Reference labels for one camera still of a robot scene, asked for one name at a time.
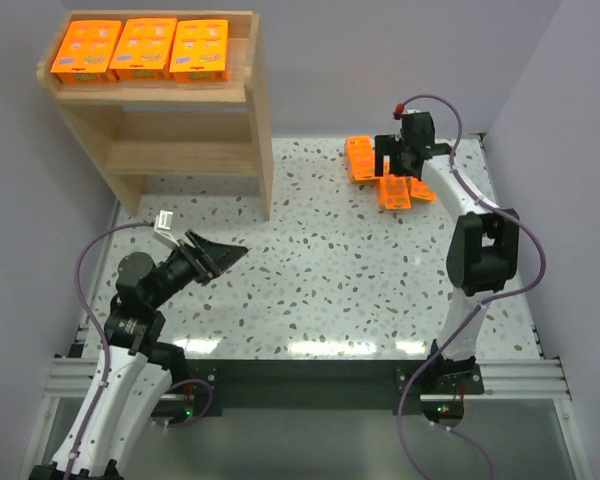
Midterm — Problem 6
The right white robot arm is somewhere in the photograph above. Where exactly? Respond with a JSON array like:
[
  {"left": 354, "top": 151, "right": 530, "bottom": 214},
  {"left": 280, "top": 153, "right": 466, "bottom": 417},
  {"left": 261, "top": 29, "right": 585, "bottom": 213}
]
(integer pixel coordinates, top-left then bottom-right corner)
[{"left": 374, "top": 105, "right": 519, "bottom": 392}]

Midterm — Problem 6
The aluminium rail frame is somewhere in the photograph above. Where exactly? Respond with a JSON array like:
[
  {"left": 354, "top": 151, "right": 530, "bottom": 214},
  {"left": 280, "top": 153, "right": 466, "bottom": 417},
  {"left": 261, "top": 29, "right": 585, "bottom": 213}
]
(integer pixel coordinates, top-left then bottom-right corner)
[{"left": 17, "top": 133, "right": 594, "bottom": 480}]

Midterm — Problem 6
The orange sponge box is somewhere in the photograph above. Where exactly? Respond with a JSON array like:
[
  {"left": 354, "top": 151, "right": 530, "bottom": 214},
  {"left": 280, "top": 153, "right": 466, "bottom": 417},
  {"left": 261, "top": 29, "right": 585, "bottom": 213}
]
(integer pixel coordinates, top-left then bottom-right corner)
[
  {"left": 377, "top": 175, "right": 412, "bottom": 210},
  {"left": 169, "top": 19, "right": 229, "bottom": 83},
  {"left": 50, "top": 20, "right": 122, "bottom": 85},
  {"left": 110, "top": 17, "right": 178, "bottom": 81},
  {"left": 409, "top": 177, "right": 436, "bottom": 202},
  {"left": 344, "top": 136, "right": 379, "bottom": 184}
]

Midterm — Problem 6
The purple cable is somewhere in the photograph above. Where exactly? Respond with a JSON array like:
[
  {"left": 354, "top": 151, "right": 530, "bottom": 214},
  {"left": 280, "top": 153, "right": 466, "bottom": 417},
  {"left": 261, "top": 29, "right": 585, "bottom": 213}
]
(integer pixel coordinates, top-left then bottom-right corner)
[
  {"left": 396, "top": 94, "right": 546, "bottom": 480},
  {"left": 62, "top": 222, "right": 215, "bottom": 480}
]

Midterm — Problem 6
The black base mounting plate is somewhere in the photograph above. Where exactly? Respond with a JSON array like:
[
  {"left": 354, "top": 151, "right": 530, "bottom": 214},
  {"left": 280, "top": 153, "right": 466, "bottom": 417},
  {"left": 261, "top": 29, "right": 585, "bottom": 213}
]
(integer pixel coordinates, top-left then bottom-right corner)
[{"left": 152, "top": 358, "right": 485, "bottom": 424}]

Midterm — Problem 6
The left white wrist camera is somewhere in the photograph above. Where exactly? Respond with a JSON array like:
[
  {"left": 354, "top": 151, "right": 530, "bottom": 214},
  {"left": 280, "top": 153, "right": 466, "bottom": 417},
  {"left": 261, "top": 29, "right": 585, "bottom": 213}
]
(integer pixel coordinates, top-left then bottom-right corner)
[{"left": 153, "top": 210, "right": 178, "bottom": 248}]

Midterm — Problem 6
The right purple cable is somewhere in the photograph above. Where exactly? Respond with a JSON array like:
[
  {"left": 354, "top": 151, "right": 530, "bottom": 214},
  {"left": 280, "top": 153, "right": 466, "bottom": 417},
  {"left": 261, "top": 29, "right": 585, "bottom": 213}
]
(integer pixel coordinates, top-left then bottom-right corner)
[{"left": 396, "top": 94, "right": 546, "bottom": 480}]

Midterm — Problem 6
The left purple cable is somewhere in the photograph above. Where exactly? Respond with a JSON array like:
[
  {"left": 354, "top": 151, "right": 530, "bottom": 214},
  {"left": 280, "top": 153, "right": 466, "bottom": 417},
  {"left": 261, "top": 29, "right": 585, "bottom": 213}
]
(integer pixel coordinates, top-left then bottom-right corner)
[{"left": 62, "top": 222, "right": 215, "bottom": 480}]

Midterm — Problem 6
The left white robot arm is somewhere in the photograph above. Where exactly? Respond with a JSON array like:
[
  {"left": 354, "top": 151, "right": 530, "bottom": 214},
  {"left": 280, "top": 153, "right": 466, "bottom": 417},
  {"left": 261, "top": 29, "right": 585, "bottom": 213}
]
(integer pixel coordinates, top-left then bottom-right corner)
[{"left": 30, "top": 231, "right": 248, "bottom": 479}]

